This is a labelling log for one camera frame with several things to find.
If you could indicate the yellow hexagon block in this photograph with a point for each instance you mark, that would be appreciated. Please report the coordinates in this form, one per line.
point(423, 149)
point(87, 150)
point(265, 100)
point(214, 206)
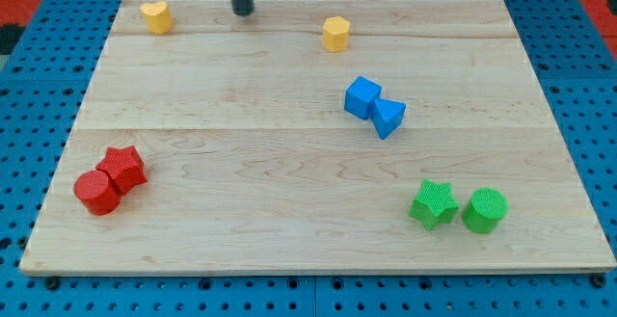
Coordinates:
point(335, 33)

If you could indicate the green star block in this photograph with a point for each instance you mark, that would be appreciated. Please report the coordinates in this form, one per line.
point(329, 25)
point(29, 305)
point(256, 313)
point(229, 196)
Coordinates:
point(434, 204)

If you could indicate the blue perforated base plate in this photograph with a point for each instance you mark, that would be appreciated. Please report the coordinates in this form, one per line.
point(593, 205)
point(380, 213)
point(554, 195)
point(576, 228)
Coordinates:
point(42, 86)

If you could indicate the blue cube block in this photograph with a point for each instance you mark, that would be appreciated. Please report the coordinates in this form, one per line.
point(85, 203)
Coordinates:
point(359, 97)

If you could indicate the red star block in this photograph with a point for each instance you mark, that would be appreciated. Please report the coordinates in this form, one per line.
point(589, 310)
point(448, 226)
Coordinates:
point(124, 166)

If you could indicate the wooden board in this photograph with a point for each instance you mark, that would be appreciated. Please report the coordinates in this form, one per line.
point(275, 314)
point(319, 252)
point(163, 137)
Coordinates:
point(255, 168)

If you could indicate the yellow heart block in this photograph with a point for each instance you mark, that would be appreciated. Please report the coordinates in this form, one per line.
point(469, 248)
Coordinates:
point(157, 16)

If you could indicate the red cylinder block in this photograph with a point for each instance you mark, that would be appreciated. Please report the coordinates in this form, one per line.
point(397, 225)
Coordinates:
point(97, 192)

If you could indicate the blue triangle block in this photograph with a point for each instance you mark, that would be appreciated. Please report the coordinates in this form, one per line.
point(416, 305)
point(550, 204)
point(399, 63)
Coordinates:
point(386, 116)

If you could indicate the green cylinder block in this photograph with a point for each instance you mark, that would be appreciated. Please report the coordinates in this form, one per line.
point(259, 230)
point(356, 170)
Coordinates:
point(487, 207)

